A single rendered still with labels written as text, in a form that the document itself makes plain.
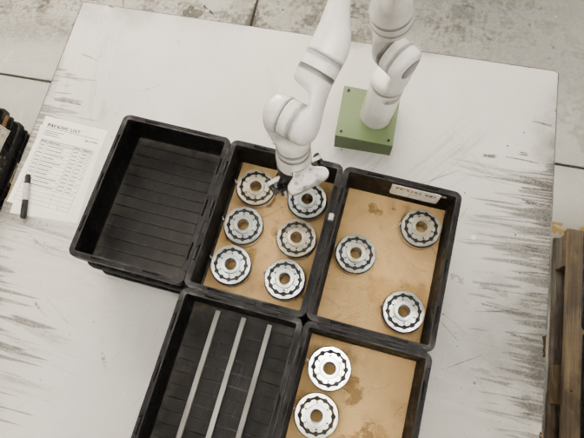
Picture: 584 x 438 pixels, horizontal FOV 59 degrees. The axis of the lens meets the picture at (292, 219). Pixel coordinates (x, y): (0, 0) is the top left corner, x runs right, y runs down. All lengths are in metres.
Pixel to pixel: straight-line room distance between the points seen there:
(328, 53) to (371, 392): 0.79
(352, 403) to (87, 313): 0.77
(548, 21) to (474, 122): 1.35
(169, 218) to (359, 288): 0.53
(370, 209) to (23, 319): 1.01
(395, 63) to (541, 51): 1.63
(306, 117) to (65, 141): 1.03
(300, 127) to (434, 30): 1.94
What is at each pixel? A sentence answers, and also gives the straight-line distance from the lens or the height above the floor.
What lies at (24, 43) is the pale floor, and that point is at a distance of 3.03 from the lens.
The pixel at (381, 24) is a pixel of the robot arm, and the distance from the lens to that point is 1.11.
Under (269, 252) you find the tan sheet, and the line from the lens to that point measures 1.35.
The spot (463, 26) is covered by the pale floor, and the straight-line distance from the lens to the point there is 2.83.
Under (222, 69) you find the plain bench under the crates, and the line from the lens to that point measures 1.76.
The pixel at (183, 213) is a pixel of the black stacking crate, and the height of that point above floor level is 0.83.
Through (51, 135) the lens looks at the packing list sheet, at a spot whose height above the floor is 0.70.
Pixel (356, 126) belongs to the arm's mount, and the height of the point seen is 0.77.
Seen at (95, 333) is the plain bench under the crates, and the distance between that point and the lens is 1.56.
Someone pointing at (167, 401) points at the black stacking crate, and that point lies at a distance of 1.35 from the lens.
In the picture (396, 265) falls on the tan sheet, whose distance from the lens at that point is 1.36.
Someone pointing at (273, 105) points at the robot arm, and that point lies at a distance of 0.92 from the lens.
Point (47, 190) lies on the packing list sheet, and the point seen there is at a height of 0.70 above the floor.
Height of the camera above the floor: 2.14
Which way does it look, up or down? 72 degrees down
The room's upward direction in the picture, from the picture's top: 5 degrees counter-clockwise
